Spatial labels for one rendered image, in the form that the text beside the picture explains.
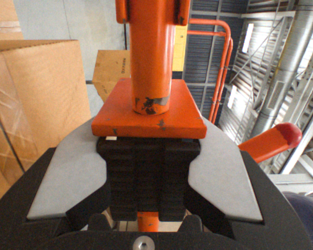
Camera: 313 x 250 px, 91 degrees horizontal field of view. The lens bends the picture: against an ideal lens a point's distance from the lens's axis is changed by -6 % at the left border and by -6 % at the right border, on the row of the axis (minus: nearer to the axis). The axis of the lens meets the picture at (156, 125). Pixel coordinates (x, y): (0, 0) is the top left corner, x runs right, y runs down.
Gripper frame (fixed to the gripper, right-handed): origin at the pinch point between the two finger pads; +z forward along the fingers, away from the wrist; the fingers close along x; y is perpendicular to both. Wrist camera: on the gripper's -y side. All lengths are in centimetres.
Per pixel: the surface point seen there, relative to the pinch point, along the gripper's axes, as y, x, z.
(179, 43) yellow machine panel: 55, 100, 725
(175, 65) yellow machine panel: 144, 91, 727
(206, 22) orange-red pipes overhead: -28, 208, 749
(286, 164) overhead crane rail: 153, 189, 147
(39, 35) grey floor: 3, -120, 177
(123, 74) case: 36, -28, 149
